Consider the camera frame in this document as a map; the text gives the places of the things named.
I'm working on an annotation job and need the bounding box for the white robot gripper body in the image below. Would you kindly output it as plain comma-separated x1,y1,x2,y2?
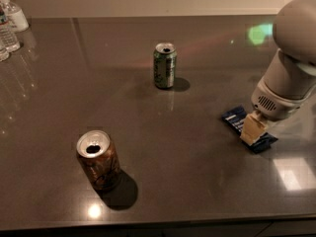
251,49,316,121

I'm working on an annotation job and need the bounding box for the white hand sanitizer bottle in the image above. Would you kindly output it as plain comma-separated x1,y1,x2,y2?
0,0,29,33

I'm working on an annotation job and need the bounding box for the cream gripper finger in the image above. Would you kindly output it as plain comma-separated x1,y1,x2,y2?
240,111,266,145
263,119,277,131

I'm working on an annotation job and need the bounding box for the blue rxbar blueberry wrapper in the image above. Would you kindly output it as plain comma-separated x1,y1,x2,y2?
221,106,277,154

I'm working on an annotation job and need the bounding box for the orange soda can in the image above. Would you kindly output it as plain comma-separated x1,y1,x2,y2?
76,130,120,191

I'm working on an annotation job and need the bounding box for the clear bottle at edge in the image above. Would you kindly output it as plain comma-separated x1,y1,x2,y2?
0,40,10,61

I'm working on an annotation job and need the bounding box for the green soda can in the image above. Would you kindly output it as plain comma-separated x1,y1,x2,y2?
153,42,177,89

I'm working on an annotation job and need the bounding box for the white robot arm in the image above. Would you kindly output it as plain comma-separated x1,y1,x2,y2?
241,0,316,145

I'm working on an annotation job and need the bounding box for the clear plastic water bottle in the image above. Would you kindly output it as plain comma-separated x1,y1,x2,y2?
0,7,21,52

